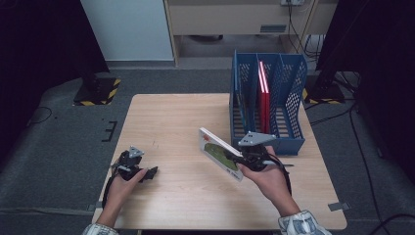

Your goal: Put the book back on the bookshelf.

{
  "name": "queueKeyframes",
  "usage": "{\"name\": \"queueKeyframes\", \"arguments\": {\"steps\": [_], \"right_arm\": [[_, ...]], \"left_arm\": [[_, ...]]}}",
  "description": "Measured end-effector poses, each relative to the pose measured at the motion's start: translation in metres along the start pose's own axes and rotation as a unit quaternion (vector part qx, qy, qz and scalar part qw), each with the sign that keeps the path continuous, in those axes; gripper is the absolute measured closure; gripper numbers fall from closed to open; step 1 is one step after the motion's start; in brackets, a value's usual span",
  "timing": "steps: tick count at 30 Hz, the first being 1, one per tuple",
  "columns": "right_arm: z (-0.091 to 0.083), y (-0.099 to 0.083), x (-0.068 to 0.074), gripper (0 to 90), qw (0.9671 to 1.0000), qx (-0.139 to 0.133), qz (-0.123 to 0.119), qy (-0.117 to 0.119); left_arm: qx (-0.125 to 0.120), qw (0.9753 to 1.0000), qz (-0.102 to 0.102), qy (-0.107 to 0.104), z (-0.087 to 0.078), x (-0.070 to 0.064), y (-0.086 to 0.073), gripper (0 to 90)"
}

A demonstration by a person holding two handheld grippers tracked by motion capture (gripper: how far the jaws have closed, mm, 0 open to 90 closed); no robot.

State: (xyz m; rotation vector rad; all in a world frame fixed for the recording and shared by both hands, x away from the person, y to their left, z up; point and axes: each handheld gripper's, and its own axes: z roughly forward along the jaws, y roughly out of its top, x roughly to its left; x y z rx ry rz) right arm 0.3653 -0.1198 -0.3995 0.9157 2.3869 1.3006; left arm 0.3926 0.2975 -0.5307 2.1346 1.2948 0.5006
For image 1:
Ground person's left hand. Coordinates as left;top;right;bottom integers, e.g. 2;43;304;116
100;168;149;223

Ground long black floor cable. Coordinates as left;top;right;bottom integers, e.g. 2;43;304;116
347;97;385;229

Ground thick black floor cable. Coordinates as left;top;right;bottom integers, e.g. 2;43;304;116
368;213;415;235

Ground black yellow striped stand base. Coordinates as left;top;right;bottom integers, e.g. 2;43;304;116
72;77;121;107
301;77;346;106

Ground person's right hand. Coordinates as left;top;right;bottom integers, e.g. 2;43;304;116
236;145;300;218

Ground white cabinet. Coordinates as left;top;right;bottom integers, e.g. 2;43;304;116
80;0;174;62

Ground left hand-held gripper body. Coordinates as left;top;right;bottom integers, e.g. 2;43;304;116
112;145;146;181

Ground thin black floor cable loop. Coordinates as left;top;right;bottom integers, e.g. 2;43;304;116
27;106;53;126

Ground short black floor cable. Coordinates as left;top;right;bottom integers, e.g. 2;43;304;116
309;107;353;126

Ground white and green picture book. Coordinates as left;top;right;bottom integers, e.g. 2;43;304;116
199;126;245;182

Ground left hand-held gripper cable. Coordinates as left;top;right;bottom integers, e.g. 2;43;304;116
101;174;117;210

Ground hand-held gripper cable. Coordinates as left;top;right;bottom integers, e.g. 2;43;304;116
101;174;117;210
270;153;294;198

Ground beige wooden desk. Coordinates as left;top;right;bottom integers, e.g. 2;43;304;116
162;0;337;68

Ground blue plastic file rack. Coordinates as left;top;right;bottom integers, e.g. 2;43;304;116
229;49;309;157

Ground red picture book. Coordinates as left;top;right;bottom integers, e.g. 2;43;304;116
257;60;266;135
261;60;271;135

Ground black hanging cables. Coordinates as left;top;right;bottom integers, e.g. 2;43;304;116
286;0;324;63

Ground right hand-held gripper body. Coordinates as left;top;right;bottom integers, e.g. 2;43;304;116
237;130;279;173

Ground right hand-held gripper cable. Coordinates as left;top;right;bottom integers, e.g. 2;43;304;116
270;153;294;198

